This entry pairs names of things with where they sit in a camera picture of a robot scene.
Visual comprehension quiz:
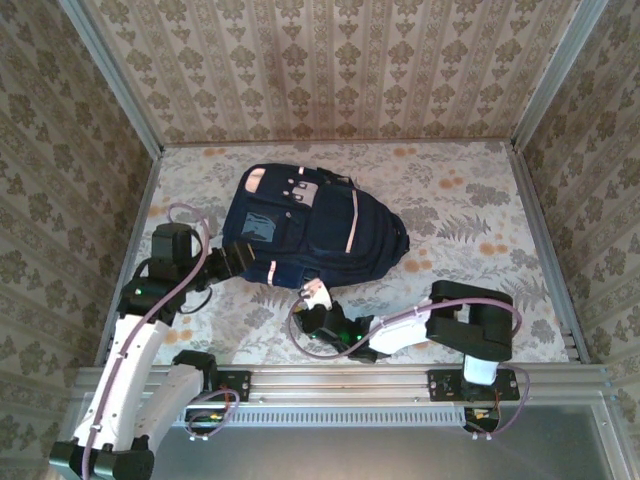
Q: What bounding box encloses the navy blue backpack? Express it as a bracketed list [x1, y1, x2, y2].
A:
[221, 163, 411, 292]

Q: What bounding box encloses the grey metal panel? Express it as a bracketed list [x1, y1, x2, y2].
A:
[59, 394, 632, 480]

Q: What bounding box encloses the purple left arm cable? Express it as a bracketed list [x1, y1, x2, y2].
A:
[79, 201, 242, 480]

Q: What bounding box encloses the aluminium mounting rail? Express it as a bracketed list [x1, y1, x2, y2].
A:
[74, 363, 612, 402]

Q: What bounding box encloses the aluminium table side rail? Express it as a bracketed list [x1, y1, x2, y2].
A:
[94, 149, 164, 365]
[504, 142, 592, 364]

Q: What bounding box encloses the slotted grey cable duct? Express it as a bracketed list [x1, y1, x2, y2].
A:
[172, 405, 469, 427]

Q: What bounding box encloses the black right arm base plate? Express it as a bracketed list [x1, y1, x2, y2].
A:
[427, 368, 521, 403]

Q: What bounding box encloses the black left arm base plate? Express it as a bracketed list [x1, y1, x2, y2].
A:
[199, 369, 252, 403]

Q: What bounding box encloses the aluminium frame post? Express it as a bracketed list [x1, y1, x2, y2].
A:
[58, 0, 165, 156]
[512, 0, 609, 151]

